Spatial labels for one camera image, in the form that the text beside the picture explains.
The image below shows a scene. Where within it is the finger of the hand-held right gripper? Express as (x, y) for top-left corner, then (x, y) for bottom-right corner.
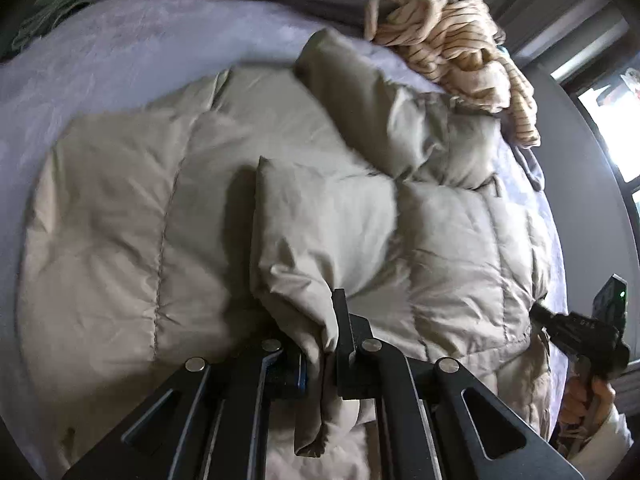
(529, 302), (557, 343)

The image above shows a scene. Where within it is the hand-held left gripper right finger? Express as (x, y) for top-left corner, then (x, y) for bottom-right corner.
(331, 287), (588, 480)

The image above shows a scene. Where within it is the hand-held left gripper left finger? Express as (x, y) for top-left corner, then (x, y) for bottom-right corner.
(62, 338), (308, 480)

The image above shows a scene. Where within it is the beige puffer jacket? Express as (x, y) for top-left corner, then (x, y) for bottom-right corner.
(17, 27), (553, 480)

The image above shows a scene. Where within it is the person's right hand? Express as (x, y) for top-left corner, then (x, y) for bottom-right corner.
(557, 360), (618, 436)

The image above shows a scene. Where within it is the bright window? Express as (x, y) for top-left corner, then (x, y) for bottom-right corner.
(552, 67), (640, 186)

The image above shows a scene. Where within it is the cream striped cloth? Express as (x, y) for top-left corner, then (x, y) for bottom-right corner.
(364, 0), (542, 148)

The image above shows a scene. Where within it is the lavender fleece blanket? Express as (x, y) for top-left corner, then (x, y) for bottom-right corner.
(0, 0), (571, 480)

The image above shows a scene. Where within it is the green cloth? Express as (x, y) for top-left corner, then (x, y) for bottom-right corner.
(11, 0), (91, 51)

